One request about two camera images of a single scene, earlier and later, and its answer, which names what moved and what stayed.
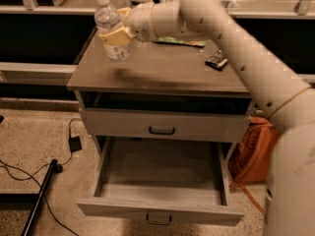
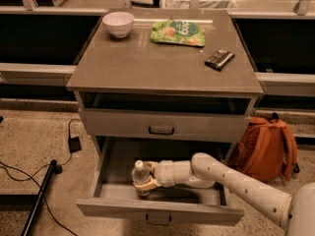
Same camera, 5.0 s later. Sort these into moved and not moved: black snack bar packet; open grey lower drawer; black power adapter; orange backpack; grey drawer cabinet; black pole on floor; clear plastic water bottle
Moved: clear plastic water bottle
Not moved: orange backpack; black snack bar packet; grey drawer cabinet; black pole on floor; open grey lower drawer; black power adapter
